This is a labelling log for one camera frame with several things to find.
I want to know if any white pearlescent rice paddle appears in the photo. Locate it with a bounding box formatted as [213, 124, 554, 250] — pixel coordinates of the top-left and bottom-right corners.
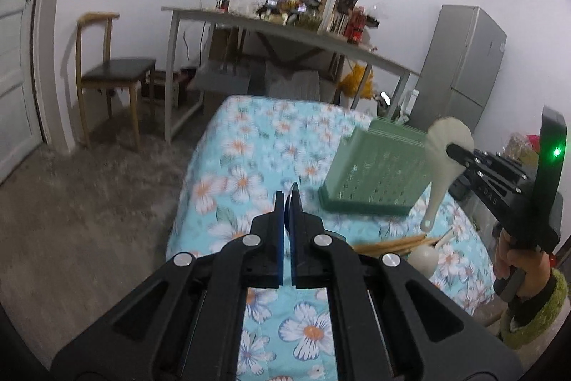
[420, 117, 474, 233]

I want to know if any cream soup ladle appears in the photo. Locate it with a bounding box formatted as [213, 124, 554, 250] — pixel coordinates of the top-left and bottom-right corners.
[408, 229, 454, 279]

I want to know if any wooden chopstick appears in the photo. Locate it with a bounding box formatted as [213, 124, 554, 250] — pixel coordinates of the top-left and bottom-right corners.
[352, 233, 427, 253]
[360, 238, 438, 256]

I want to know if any green fuzzy sleeve forearm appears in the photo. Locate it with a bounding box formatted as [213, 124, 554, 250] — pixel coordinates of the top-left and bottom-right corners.
[497, 269, 570, 350]

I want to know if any person right hand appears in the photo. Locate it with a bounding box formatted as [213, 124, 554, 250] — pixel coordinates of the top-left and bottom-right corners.
[494, 230, 552, 299]

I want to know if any floral blue quilt cover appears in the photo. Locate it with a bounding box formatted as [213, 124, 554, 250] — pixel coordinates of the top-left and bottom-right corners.
[165, 95, 497, 381]

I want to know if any green perforated utensil holder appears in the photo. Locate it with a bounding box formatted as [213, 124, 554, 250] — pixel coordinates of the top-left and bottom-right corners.
[318, 119, 430, 217]

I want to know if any yellow plastic bag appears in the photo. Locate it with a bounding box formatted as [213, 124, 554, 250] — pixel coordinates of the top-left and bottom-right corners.
[338, 63, 375, 99]

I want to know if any grey refrigerator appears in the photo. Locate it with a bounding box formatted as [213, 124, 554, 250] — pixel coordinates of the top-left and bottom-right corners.
[408, 5, 507, 131]

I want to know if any long white-legged table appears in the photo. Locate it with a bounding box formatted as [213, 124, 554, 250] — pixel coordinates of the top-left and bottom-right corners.
[162, 7, 419, 144]

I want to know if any red bottle pack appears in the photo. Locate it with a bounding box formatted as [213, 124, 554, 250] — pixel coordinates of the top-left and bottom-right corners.
[344, 7, 367, 44]

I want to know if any wooden chair black seat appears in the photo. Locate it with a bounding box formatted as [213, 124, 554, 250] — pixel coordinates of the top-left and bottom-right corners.
[75, 11, 156, 151]

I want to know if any white panel door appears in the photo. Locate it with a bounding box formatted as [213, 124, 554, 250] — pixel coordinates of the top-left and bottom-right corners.
[0, 0, 42, 180]

